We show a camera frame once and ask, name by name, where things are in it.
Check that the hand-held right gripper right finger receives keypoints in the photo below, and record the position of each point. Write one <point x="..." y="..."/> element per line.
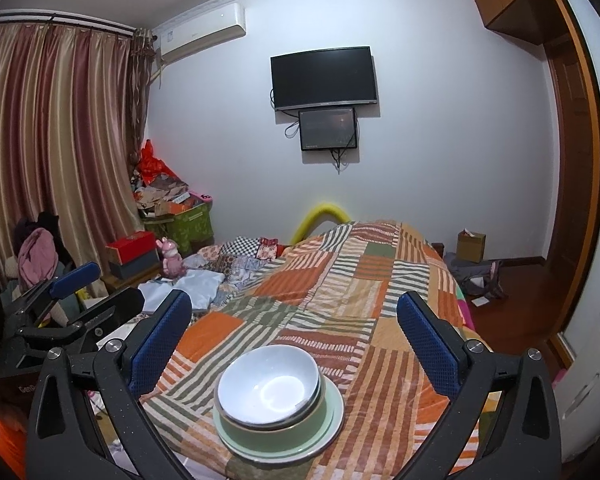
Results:
<point x="429" y="345"/>

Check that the green bowl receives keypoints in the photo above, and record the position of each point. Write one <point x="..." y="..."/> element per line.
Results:
<point x="260" y="436"/>

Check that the small white paper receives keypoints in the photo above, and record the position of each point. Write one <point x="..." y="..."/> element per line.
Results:
<point x="480" y="301"/>

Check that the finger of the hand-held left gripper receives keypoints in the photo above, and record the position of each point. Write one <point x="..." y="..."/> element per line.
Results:
<point x="115" y="307"/>
<point x="75" y="277"/>

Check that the green storage box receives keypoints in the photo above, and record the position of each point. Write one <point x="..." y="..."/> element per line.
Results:
<point x="190" y="230"/>

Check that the white stickered suitcase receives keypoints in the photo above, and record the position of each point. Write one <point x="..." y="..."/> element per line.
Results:
<point x="589" y="390"/>

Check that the wooden nightstand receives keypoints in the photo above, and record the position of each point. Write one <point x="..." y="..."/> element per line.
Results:
<point x="125" y="285"/>

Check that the light green plate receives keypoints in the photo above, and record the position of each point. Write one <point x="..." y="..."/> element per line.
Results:
<point x="331" y="412"/>

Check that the grey purple bag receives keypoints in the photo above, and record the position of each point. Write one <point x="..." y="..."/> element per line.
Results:
<point x="474" y="275"/>

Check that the black wall television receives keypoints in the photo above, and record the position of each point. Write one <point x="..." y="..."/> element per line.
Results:
<point x="324" y="77"/>

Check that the red box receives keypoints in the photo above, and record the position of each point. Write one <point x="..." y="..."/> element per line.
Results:
<point x="130" y="247"/>

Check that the small cardboard box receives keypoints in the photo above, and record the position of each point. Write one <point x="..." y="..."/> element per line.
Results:
<point x="470" y="249"/>

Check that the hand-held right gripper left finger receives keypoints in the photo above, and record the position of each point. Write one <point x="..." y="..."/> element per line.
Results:
<point x="160" y="345"/>

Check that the orange striped patchwork bedspread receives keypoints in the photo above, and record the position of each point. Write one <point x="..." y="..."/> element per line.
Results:
<point x="340" y="285"/>

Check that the striped brown curtain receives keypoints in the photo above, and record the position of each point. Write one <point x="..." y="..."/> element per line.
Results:
<point x="55" y="135"/>

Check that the small black wall monitor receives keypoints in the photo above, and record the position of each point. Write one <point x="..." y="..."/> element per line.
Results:
<point x="327" y="129"/>

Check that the yellow foam noodle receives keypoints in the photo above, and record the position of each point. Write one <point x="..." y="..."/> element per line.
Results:
<point x="320" y="210"/>

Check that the red plastic bag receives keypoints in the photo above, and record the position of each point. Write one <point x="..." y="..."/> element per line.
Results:
<point x="152" y="162"/>

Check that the checkered patchwork quilt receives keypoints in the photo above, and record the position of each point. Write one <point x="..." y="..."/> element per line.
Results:
<point x="250" y="255"/>

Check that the pink rabbit toy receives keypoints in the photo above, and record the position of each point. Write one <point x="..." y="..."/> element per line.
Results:
<point x="171" y="260"/>

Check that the white cloth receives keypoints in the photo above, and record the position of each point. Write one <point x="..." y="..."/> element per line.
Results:
<point x="200" y="287"/>

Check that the white air conditioner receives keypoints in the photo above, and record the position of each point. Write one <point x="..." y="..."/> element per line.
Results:
<point x="200" y="30"/>

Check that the pile of paper clutter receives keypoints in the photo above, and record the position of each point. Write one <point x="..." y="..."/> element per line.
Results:
<point x="162" y="195"/>

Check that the brown wooden door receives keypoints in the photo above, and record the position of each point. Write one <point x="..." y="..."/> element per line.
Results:
<point x="574" y="160"/>

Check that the grey box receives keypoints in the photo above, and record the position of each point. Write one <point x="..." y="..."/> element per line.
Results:
<point x="135" y="267"/>

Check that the pink garment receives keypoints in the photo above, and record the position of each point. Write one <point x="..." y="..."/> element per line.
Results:
<point x="37" y="255"/>

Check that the curtain rail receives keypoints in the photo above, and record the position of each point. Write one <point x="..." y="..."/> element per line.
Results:
<point x="60" y="20"/>

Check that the pink box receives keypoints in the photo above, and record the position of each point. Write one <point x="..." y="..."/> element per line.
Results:
<point x="202" y="196"/>

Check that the black garment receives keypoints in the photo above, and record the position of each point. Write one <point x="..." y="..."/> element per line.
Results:
<point x="47" y="222"/>

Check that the white spotted bowl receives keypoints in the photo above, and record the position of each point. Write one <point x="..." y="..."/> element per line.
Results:
<point x="265" y="385"/>

